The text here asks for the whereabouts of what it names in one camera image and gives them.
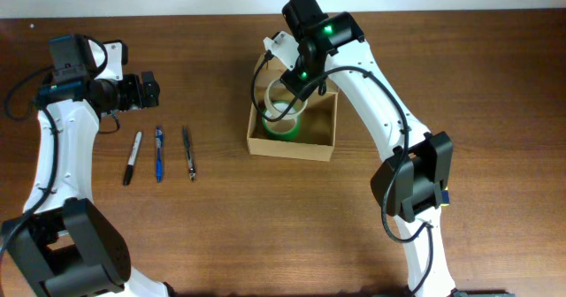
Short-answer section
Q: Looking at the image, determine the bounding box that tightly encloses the white masking tape roll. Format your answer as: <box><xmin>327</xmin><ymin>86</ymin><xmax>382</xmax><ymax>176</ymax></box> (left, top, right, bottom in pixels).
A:
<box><xmin>264</xmin><ymin>79</ymin><xmax>309</xmax><ymax>120</ymax></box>

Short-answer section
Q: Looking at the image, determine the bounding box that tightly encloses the green tape roll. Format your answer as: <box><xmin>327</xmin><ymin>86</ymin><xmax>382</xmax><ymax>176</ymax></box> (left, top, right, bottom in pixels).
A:
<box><xmin>261</xmin><ymin>101</ymin><xmax>302</xmax><ymax>141</ymax></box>

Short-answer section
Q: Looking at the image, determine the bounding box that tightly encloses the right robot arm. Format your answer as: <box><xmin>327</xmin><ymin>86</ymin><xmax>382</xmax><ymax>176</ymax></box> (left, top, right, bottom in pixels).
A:
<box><xmin>266</xmin><ymin>0</ymin><xmax>456</xmax><ymax>296</ymax></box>

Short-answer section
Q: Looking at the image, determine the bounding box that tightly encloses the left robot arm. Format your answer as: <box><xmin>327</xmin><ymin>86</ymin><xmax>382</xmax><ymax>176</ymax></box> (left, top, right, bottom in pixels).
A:
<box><xmin>1</xmin><ymin>34</ymin><xmax>176</xmax><ymax>297</ymax></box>

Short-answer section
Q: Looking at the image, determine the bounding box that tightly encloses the blue ballpoint pen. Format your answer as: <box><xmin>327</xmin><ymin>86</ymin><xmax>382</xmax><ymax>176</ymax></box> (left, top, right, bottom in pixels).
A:
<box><xmin>155</xmin><ymin>126</ymin><xmax>164</xmax><ymax>183</ymax></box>

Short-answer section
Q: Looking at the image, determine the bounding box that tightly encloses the open cardboard box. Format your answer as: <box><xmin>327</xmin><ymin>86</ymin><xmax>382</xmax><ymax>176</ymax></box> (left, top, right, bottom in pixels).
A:
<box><xmin>247</xmin><ymin>57</ymin><xmax>340</xmax><ymax>162</ymax></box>

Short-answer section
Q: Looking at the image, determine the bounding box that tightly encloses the black and white marker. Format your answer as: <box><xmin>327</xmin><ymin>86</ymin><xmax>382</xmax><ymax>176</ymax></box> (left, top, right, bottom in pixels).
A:
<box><xmin>122</xmin><ymin>131</ymin><xmax>142</xmax><ymax>187</ymax></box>

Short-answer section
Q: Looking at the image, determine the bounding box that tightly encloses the dark grey pen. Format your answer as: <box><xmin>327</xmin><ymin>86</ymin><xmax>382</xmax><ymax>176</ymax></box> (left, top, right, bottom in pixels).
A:
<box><xmin>182</xmin><ymin>126</ymin><xmax>196</xmax><ymax>182</ymax></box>

